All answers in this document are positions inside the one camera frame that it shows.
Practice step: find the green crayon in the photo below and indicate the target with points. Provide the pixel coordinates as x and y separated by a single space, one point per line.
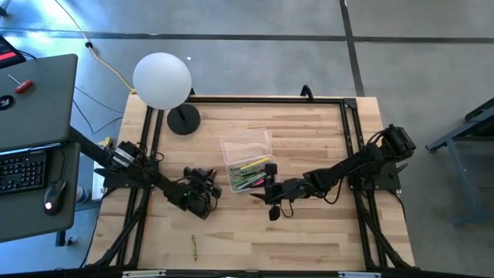
194 247

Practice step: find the black backlit keyboard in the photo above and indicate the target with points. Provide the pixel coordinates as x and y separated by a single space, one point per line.
23 171

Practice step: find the grey closed laptop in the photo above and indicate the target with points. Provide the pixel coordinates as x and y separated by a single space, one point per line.
38 116

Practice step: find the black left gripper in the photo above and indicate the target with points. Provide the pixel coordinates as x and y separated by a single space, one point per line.
198 193

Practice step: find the black and red device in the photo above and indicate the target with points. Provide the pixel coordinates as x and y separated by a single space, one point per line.
7 54

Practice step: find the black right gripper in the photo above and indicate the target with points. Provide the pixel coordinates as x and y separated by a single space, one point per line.
285 189

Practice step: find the black extrusion frame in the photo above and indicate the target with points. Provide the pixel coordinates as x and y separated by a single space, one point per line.
270 100

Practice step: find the blue-grey metal cart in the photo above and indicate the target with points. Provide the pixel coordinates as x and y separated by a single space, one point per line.
453 181

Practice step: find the black computer mouse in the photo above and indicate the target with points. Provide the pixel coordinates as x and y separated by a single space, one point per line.
56 193

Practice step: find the white globe table lamp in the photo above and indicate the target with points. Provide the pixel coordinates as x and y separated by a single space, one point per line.
162 81

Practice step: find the yellow marker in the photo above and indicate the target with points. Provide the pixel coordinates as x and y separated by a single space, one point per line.
256 163

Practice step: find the grey side desk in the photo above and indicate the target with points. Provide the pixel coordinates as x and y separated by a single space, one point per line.
31 220

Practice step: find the clear plastic supply box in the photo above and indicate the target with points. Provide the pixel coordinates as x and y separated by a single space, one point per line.
247 144

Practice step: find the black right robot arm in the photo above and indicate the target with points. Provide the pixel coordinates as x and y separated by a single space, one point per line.
347 170

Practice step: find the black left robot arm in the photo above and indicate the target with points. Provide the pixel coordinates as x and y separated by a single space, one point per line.
162 185

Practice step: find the yellow plug connector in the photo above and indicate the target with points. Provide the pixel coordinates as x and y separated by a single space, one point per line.
106 142

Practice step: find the white label strip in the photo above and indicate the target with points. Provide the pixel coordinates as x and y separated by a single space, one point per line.
143 274
359 275

